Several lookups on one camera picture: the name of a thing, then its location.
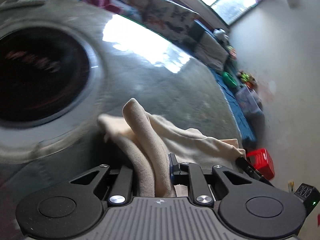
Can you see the panda plush toy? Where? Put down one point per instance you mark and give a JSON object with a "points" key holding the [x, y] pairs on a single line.
{"points": [[221, 36]]}

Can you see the black round induction cooktop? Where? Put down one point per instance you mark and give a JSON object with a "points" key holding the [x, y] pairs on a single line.
{"points": [[43, 72]]}

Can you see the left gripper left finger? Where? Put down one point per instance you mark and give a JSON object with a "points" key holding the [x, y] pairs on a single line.
{"points": [[121, 190]]}

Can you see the green plastic bowl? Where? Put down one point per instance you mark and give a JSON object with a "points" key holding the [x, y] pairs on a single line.
{"points": [[229, 80]]}

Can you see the large butterfly print cushion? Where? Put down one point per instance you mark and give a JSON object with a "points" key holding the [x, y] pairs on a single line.
{"points": [[169, 19]]}

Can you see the pink orange plush toy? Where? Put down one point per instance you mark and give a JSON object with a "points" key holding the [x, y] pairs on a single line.
{"points": [[232, 52]]}

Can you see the red plastic stool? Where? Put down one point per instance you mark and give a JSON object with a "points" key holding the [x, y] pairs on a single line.
{"points": [[262, 161]]}

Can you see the green brown plush toy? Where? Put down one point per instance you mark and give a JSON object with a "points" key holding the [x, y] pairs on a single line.
{"points": [[247, 79]]}

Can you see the cream garment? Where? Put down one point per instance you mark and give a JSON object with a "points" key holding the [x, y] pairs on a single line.
{"points": [[148, 139]]}

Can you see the grey remote control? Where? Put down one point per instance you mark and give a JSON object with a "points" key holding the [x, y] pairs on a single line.
{"points": [[7, 5]]}

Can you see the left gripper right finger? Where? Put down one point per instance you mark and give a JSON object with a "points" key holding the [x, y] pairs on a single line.
{"points": [[191, 176]]}

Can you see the clear plastic storage box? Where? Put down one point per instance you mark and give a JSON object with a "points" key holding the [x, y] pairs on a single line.
{"points": [[248, 102]]}

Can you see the grey plain cushion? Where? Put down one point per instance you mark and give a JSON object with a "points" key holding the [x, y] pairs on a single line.
{"points": [[211, 53]]}

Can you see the grey quilted star table cover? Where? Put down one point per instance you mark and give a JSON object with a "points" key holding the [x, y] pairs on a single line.
{"points": [[123, 60]]}

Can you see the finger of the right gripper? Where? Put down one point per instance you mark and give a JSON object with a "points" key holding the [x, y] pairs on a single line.
{"points": [[251, 171]]}

